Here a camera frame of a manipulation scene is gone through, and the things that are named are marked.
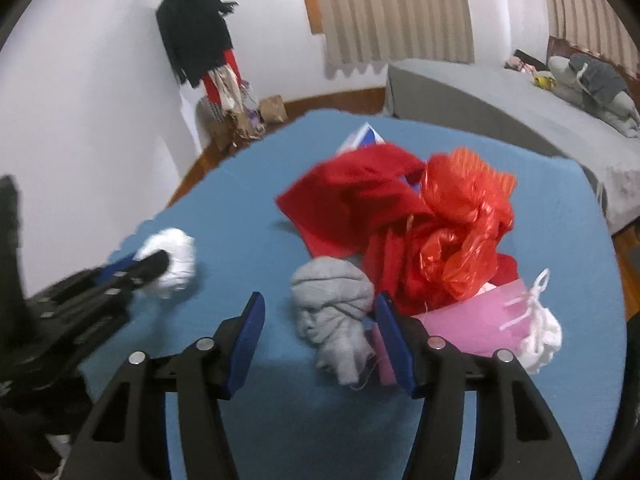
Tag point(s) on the wooden headboard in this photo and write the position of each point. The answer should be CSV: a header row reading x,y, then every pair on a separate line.
x,y
560,45

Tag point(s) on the dark grey garment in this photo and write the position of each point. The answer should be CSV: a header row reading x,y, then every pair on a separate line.
x,y
597,75

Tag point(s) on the grey bed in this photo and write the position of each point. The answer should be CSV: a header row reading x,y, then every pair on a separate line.
x,y
475,95

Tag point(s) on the yellow toy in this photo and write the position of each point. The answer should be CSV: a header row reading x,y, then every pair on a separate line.
x,y
544,81

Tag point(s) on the white and blue packet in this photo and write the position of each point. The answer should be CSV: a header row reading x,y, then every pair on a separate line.
x,y
362,136

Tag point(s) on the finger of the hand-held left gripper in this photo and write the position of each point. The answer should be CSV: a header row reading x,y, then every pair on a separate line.
x,y
150,265
122,263

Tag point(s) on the grey cloth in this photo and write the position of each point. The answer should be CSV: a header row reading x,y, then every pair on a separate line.
x,y
330,300

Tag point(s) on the brown paper bag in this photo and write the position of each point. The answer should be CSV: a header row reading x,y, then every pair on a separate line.
x,y
240,127
272,110

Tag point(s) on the light grey duvet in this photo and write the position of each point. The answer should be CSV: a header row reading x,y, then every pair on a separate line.
x,y
565,80

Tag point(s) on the pink paper bag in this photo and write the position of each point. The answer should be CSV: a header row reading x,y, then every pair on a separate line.
x,y
465,325

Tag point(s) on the blue table cloth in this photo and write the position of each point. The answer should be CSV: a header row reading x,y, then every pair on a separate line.
x,y
240,200

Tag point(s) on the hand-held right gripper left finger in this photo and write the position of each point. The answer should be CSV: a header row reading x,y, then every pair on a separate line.
x,y
247,340

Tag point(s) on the beige curtain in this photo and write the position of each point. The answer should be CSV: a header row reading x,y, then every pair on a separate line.
x,y
395,10
580,5

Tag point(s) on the red cloth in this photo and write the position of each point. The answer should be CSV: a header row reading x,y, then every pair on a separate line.
x,y
350,195

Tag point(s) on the red plastic bag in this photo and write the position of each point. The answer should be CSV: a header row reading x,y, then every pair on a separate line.
x,y
465,220

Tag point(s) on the striped basket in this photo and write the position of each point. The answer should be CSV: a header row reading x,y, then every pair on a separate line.
x,y
210,112

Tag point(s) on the pink plush toy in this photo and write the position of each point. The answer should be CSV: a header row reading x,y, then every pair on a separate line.
x,y
520,64

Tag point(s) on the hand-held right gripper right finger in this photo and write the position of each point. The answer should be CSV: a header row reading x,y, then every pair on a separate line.
x,y
395,345

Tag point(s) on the red garment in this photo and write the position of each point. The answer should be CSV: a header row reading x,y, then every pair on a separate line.
x,y
212,87

